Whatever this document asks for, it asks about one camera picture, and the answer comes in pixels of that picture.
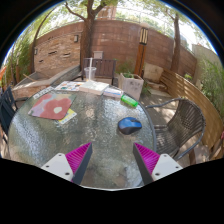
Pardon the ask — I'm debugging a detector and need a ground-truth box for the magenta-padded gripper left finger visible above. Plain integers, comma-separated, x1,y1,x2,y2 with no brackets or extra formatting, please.
40,142,94,186

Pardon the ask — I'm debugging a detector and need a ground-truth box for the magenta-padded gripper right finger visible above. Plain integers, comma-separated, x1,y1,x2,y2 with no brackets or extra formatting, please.
132,142,184,186

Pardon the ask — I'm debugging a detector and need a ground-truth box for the blue and black computer mouse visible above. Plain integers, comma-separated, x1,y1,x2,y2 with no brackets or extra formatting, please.
117,116,143,136

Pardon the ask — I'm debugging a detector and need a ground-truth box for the red floral mouse pad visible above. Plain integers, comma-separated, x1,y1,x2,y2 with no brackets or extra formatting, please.
27,93,77,121

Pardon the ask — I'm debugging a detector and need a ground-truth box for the yellow printed card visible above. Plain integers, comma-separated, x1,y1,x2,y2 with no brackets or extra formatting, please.
58,108,78,125

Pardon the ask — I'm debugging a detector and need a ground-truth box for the grey wicker chair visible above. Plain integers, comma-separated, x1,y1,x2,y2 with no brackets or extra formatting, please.
145,97,207,162

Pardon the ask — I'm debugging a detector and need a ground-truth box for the green wipes pack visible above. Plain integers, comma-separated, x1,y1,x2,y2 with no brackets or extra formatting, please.
120,94,139,108

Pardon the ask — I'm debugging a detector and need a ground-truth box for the white book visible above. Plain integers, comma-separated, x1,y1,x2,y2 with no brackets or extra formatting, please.
78,80,110,96

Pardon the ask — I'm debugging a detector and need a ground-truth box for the colourful sticker sheet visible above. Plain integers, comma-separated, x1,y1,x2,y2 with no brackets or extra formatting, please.
54,80,84,93

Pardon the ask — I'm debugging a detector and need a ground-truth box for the white square planter with plant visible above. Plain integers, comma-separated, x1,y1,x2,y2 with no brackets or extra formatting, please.
118,71,145,101

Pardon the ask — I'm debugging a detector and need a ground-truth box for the white license plate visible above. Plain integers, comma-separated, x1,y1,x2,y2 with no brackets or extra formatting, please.
32,85,55,100

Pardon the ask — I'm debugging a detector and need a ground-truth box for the white and blue tissue pack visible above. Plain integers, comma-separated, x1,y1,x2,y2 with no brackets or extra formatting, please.
103,87,124,99

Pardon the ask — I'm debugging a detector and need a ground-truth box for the wooden slat fence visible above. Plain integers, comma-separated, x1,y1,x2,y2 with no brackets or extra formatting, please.
159,68,224,161

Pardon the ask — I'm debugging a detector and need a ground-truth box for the stone raised planter bed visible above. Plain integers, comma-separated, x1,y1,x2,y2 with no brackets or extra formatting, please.
12,64,82,100

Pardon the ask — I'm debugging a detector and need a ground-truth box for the clear plastic cup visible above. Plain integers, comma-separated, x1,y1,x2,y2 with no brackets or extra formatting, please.
83,66,97,82

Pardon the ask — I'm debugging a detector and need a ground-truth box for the beige stone block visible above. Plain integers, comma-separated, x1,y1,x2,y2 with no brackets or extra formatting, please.
143,62,164,84

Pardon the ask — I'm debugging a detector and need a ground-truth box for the black metal chair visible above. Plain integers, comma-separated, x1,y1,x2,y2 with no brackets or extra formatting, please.
0,85,29,141

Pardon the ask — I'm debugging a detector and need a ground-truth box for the white drinking straw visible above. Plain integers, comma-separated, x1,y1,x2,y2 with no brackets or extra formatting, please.
87,57,94,82

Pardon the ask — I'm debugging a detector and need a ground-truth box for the dark wooden bench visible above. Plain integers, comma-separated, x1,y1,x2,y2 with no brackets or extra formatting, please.
81,57,118,86

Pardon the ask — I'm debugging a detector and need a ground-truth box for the slim tree trunk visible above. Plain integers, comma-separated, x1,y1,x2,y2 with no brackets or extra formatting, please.
166,9,183,73

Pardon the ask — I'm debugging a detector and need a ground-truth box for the forked tree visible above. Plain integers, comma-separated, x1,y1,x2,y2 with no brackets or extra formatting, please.
64,0,118,72

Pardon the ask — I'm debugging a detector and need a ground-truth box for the wooden garden lamp post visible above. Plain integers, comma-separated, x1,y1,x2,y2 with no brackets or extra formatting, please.
134,27,149,77

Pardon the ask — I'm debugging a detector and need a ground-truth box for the grey wall box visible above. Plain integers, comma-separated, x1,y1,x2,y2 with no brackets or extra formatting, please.
93,50,104,60

